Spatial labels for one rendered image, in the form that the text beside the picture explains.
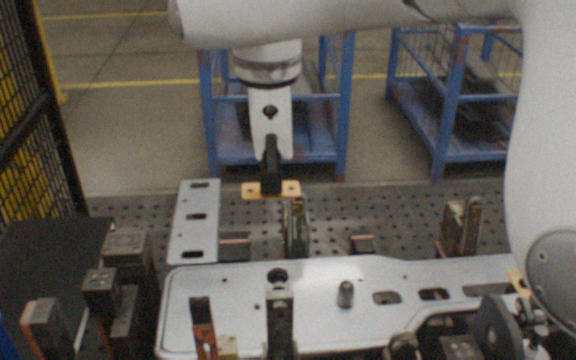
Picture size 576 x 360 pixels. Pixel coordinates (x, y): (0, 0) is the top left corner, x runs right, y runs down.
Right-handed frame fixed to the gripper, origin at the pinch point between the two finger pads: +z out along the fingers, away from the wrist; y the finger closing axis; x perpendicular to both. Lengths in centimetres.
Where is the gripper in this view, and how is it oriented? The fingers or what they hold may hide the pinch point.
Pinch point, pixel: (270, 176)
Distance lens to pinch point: 70.0
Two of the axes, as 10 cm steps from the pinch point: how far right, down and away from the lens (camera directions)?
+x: -10.0, 0.5, -0.7
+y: -0.9, -5.6, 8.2
